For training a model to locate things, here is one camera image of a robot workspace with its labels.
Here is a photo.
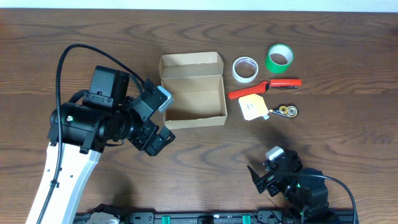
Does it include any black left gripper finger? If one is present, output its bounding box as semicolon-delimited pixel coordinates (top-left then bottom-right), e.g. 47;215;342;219
158;126;175;146
144;136;165;156

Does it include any white masking tape roll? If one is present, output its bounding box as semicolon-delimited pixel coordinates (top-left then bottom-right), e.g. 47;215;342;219
232;57;259;83

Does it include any green tape roll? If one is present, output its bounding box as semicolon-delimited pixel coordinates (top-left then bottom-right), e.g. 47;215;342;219
265;44;294;74

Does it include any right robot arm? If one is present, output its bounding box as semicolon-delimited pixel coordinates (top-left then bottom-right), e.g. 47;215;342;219
248;156;329;221

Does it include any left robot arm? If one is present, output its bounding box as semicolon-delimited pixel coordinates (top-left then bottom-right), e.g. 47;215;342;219
27;66;175;223

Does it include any correction tape dispenser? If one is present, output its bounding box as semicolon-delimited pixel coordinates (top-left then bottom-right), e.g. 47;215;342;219
269;104;299;119

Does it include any open cardboard box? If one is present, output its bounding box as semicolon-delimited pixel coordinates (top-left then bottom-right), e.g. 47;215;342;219
159;52;228;129

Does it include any small yellow spiral notepad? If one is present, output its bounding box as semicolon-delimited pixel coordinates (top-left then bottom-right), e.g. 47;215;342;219
238;94;269;121

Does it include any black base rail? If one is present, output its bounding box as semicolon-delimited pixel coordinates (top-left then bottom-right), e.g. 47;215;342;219
72;204;359;224

